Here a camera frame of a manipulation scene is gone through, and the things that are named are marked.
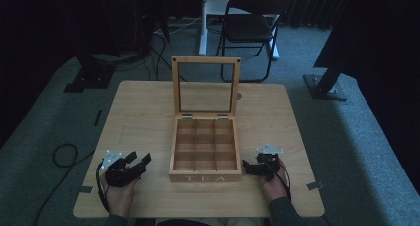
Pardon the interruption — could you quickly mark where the right hand-held gripper cable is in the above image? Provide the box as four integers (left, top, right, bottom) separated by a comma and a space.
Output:
268, 162, 293, 201

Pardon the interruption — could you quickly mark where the bundle of black cables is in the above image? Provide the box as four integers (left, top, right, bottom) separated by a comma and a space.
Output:
144, 29, 186, 82

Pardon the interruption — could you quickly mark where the left hand-held gripper cable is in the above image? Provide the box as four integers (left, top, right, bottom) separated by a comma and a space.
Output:
95, 161, 111, 214

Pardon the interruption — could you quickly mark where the person's right hand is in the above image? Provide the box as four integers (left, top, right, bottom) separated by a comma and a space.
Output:
258, 157, 290, 203

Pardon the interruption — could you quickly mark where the person's left hand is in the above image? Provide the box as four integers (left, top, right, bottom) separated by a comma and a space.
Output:
99, 173, 140, 218

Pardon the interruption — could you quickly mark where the black folding chair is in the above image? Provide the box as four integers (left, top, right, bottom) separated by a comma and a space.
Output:
197, 0, 281, 60
216, 0, 291, 84

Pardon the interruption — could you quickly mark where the black stand base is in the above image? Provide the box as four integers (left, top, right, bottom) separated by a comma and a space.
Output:
63, 52, 117, 94
302, 66, 348, 102

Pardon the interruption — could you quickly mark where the white cable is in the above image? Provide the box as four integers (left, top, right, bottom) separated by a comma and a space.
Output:
154, 16, 203, 36

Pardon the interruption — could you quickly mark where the hand-held gripper cable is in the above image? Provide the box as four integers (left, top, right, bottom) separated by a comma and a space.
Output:
268, 162, 293, 201
95, 161, 111, 214

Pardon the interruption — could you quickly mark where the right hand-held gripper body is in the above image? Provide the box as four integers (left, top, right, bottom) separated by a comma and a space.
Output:
255, 143, 285, 183

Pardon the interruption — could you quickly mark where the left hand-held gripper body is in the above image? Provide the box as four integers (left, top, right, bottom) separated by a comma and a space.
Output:
99, 149, 147, 188

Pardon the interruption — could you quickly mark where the wooden tea box with lid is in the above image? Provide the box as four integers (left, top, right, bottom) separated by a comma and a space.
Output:
168, 56, 243, 184

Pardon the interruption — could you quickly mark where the black floor cable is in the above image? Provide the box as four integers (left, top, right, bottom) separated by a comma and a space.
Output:
32, 143, 97, 226

